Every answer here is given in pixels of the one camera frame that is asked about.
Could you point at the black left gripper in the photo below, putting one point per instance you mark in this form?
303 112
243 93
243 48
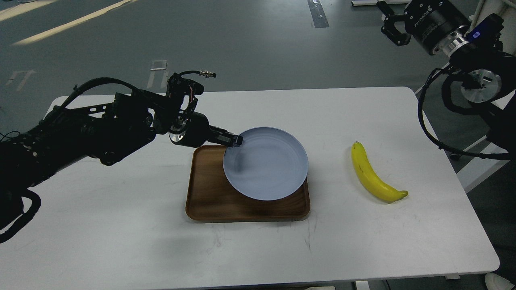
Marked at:
194 131

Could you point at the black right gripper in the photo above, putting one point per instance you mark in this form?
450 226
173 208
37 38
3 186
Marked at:
428 21

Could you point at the light blue plate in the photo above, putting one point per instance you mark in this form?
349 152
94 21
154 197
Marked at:
269 165

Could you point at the yellow banana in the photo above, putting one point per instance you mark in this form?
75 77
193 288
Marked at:
369 179

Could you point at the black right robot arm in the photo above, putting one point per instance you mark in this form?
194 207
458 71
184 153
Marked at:
478 72

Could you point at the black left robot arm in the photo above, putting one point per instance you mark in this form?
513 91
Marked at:
108 132

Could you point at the brown wooden tray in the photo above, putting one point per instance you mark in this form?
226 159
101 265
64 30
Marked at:
211 197

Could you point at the white shoe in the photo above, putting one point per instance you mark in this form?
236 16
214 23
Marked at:
496 282

